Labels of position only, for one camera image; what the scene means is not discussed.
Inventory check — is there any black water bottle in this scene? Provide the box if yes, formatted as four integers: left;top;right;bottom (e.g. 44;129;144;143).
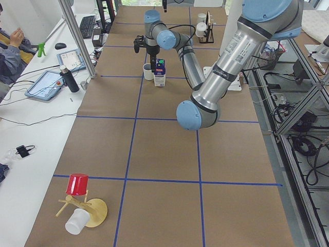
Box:
60;65;79;93

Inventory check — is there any aluminium frame post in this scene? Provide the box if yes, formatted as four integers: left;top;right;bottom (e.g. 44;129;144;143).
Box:
58;0;97;79

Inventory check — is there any black keyboard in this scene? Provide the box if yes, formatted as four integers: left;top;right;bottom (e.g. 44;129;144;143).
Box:
79;15;96;39

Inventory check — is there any far teach pendant tablet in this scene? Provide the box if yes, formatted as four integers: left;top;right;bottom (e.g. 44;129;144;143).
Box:
57;49;86;72

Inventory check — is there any wooden mug tree stand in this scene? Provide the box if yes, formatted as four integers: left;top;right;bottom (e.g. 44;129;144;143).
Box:
55;193;108;228

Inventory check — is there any white cup on tree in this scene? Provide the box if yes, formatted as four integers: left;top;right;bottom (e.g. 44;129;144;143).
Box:
65;208;90;235

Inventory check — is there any teach pendant tablet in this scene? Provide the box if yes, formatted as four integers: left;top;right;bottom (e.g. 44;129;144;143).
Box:
57;49;86;72
25;70;64;101

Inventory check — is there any red plastic cup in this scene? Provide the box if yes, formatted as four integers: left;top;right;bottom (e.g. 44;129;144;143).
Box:
66;173;89;196

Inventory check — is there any white camera mast base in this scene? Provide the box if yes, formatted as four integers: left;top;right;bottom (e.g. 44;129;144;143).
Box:
203;0;247;91

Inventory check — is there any near teach pendant tablet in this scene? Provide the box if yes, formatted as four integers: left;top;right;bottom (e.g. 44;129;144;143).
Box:
25;70;64;101

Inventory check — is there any white handled mug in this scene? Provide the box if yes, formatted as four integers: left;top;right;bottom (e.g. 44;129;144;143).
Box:
143;63;154;81

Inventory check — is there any seated person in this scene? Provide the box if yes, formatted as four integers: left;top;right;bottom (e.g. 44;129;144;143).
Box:
0;5;36;84

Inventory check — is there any white cup on rack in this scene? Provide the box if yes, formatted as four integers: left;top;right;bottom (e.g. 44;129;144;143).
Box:
197;13;207;23
195;22;207;38

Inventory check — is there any blue white milk carton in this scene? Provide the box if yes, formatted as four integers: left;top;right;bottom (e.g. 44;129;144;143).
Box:
154;59;166;87

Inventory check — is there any small black device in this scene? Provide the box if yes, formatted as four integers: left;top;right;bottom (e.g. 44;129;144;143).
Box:
15;145;35;158

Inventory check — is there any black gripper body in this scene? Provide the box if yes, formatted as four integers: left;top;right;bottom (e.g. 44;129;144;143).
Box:
146;45;158;59

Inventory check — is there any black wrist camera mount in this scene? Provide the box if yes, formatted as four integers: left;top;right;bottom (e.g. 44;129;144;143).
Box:
134;35;145;53

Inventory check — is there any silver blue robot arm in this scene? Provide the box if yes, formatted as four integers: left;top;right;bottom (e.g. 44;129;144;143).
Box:
142;1;304;130

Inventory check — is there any black computer mouse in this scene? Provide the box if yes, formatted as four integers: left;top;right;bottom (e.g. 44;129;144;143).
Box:
54;42;66;50

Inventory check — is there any black wire cup rack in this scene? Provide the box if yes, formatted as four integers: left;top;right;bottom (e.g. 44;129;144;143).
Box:
198;11;214;44

